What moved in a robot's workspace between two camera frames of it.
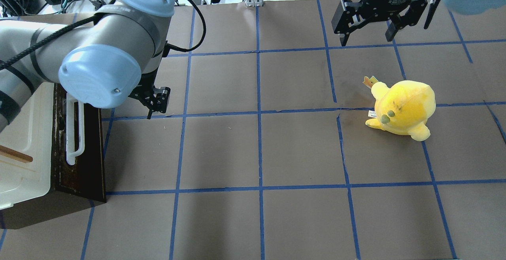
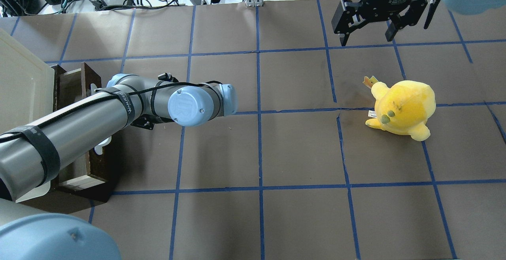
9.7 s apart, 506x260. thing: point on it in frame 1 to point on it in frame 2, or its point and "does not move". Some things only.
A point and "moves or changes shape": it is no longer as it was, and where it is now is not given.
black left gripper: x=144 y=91 to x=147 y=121
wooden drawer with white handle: x=78 y=162 moves or changes shape
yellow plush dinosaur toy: x=404 y=107 does not move
